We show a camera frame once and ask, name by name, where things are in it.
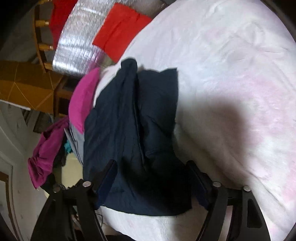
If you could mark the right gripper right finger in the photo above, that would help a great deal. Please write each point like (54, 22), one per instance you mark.
(200, 186)

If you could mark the large red cushion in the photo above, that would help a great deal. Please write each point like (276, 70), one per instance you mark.
(60, 13)

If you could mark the grey garment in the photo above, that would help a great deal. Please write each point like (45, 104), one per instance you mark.
(76, 141)

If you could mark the teal garment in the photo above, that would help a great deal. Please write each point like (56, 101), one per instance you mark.
(68, 148)

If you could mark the navy blue puffer jacket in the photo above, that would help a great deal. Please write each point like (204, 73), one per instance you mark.
(133, 124)

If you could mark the magenta pillow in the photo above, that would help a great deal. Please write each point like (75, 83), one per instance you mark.
(81, 101)

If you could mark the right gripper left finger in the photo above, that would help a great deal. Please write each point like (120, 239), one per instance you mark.
(102, 183)

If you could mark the white bed quilt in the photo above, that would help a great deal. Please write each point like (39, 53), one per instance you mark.
(236, 108)

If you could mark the silver foil insulation panel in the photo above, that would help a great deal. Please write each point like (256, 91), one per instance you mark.
(75, 55)

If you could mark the purple fleece jacket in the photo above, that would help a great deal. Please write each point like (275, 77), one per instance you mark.
(40, 164)

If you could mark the red pillow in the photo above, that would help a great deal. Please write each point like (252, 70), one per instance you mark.
(120, 27)

